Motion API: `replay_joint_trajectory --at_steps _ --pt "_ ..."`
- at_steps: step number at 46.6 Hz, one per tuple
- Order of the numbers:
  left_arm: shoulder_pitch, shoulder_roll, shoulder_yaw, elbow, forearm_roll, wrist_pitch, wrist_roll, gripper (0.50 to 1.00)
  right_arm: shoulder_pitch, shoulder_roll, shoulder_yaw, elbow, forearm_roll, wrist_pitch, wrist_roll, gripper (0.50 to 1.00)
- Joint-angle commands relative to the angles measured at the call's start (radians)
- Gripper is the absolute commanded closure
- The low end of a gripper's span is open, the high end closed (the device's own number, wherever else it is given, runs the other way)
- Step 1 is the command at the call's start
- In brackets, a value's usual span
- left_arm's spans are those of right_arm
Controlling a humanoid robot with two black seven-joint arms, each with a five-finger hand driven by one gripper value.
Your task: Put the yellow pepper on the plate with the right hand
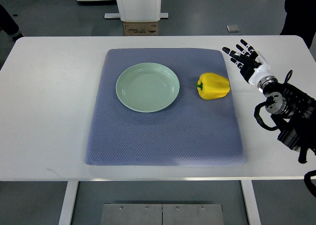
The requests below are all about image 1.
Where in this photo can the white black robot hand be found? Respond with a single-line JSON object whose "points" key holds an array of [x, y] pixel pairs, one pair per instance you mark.
{"points": [[251, 64]]}

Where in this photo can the yellow bell pepper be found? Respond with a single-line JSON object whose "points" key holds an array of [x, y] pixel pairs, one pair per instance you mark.
{"points": [[212, 86]]}

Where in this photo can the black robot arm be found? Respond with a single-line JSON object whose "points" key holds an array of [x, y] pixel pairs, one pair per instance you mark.
{"points": [[291, 110]]}

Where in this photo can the small grey floor plate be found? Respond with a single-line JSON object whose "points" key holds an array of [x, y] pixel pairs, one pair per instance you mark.
{"points": [[233, 28]]}

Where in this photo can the light green plate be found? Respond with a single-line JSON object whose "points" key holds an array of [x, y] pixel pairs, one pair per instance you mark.
{"points": [[147, 87]]}

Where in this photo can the person in dark clothes right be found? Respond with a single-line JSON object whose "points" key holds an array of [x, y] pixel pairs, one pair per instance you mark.
{"points": [[300, 19]]}

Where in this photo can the blue textured mat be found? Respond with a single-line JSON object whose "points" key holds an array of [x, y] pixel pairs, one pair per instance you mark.
{"points": [[189, 132]]}

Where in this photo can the brown cardboard box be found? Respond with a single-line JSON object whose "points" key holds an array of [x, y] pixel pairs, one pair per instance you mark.
{"points": [[140, 28]]}

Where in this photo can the right white table leg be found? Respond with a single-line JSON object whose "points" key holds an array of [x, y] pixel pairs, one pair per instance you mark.
{"points": [[250, 202]]}

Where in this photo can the white table leg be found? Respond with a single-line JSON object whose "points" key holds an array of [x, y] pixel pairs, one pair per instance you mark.
{"points": [[68, 203], [250, 202]]}

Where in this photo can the left white table leg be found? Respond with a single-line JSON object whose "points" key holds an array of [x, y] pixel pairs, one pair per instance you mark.
{"points": [[68, 203]]}

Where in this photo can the person leg at left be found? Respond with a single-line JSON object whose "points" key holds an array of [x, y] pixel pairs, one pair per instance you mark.
{"points": [[8, 25]]}

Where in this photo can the white pedestal stand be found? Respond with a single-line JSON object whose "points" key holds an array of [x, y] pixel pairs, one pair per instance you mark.
{"points": [[138, 11]]}

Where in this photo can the metal base plate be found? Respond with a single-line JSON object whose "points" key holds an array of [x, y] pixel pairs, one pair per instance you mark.
{"points": [[162, 214]]}

